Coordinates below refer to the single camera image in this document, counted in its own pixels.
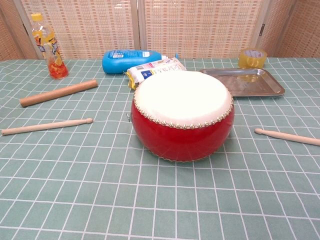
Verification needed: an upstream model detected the silver metal tray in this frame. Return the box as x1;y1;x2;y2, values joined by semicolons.
199;67;286;98

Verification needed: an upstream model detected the wooden rolling pin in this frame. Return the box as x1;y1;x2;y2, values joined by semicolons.
19;79;99;108

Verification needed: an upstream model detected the white packaged tissue pack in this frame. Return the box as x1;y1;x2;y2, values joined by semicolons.
125;56;187;91

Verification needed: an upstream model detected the green checked tablecloth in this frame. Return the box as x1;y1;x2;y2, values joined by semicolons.
0;56;320;240

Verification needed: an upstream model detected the blue lotion bottle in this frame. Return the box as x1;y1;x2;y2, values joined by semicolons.
101;49;180;75

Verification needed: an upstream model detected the red drum with white skin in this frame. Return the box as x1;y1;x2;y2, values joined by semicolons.
126;70;236;163

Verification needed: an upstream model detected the yellow tape roll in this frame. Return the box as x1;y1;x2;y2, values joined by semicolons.
237;48;268;69

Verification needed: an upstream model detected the light wooden drumstick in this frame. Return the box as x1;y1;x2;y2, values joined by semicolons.
254;127;320;147
0;117;94;137

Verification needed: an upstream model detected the orange drink plastic bottle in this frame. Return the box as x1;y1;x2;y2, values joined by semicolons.
30;12;70;80

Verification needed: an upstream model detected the bamboo folding screen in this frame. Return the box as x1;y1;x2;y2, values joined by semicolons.
0;0;320;61

